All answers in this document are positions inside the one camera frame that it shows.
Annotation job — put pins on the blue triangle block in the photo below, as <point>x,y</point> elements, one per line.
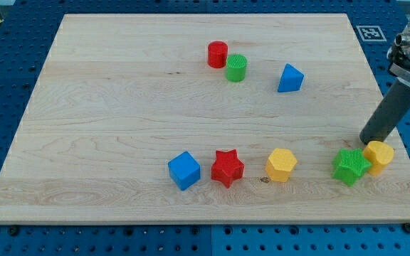
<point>291,79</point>

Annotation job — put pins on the wooden board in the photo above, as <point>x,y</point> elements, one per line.
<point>120,95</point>

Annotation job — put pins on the red star block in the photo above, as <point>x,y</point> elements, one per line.
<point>227,167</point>

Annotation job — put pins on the blue cube block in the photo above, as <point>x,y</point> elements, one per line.
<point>184,170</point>

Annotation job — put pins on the green cylinder block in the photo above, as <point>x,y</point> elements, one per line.
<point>236,65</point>

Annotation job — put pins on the red cylinder block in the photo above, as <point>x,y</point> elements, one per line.
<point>217,54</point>

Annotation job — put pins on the yellow hexagon block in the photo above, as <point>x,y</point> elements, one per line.
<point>280,164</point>

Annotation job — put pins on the green star block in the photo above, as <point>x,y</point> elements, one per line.
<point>350,165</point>

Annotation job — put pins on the yellow heart block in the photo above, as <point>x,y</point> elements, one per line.
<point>379,154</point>

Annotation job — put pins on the white fiducial marker tag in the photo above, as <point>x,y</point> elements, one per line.
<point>371,33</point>

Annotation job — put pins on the dark grey cylindrical pointer tool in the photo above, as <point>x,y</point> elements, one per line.
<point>389,112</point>

